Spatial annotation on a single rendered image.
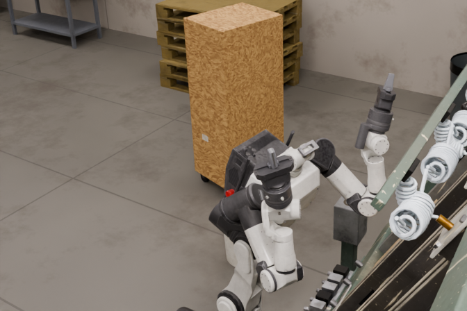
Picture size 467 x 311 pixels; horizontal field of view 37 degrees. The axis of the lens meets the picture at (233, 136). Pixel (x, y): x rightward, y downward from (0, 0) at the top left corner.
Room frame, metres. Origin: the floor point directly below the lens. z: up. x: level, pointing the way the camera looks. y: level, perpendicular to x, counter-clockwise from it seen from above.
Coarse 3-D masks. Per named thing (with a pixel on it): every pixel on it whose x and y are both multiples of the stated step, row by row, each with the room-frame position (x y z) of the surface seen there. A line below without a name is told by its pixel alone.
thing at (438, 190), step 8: (464, 160) 2.14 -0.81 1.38; (456, 168) 2.15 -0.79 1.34; (464, 168) 2.13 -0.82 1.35; (456, 176) 2.15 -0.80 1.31; (440, 184) 2.17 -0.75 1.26; (448, 184) 2.16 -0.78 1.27; (432, 192) 2.19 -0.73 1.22; (440, 192) 2.17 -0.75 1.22; (432, 200) 2.18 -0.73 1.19; (392, 232) 2.29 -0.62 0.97; (384, 240) 2.30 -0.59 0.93; (392, 240) 2.26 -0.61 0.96; (384, 248) 2.27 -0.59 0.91
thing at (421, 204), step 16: (464, 80) 1.47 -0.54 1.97; (448, 96) 1.37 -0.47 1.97; (464, 112) 1.43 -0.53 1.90; (432, 128) 1.23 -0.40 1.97; (416, 144) 1.16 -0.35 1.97; (448, 144) 1.27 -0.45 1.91; (464, 144) 1.36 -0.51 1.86; (400, 160) 1.10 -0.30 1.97; (432, 160) 1.28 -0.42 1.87; (448, 160) 1.21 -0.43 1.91; (400, 176) 1.05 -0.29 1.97; (432, 176) 1.23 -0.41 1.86; (448, 176) 1.20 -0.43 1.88; (384, 192) 0.99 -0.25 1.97; (416, 192) 1.10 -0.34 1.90; (400, 208) 1.05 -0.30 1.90; (416, 208) 1.05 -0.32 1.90; (432, 208) 1.08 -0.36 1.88; (400, 224) 1.02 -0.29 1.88
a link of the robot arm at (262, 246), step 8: (248, 232) 1.94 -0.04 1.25; (256, 232) 1.93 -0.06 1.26; (248, 240) 1.94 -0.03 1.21; (256, 240) 1.91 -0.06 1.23; (264, 240) 1.91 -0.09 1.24; (272, 240) 1.92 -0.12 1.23; (256, 248) 1.90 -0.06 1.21; (264, 248) 1.89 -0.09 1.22; (272, 248) 1.90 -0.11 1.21; (256, 256) 1.90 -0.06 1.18; (264, 256) 1.88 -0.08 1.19; (272, 256) 1.88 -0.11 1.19; (264, 264) 1.86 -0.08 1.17; (272, 264) 1.86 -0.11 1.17; (264, 272) 1.82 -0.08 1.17; (264, 280) 1.82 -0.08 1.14; (272, 280) 1.79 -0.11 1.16; (264, 288) 1.82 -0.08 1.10; (272, 288) 1.78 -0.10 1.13
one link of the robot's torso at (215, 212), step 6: (216, 210) 2.37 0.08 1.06; (210, 216) 2.37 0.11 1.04; (216, 216) 2.36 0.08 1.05; (216, 222) 2.35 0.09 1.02; (222, 222) 2.32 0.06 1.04; (222, 228) 2.32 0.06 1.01; (228, 228) 2.30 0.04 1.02; (234, 228) 2.28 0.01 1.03; (240, 228) 2.26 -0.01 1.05; (228, 234) 2.31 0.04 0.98
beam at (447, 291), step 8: (464, 240) 0.95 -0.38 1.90; (464, 248) 0.91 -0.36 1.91; (456, 256) 0.91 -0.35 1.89; (464, 256) 0.87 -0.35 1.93; (456, 264) 0.87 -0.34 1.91; (464, 264) 0.83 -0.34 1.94; (448, 272) 0.88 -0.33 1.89; (456, 272) 0.84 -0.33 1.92; (464, 272) 0.80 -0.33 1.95; (448, 280) 0.84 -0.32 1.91; (456, 280) 0.81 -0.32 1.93; (464, 280) 0.77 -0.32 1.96; (440, 288) 0.84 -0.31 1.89; (448, 288) 0.81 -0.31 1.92; (456, 288) 0.78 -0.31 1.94; (464, 288) 0.75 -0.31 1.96; (440, 296) 0.81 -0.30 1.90; (448, 296) 0.77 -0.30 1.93; (456, 296) 0.75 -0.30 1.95; (464, 296) 0.73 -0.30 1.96; (432, 304) 0.81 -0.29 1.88; (440, 304) 0.78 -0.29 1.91; (448, 304) 0.75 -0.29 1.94; (456, 304) 0.72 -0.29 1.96; (464, 304) 0.72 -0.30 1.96
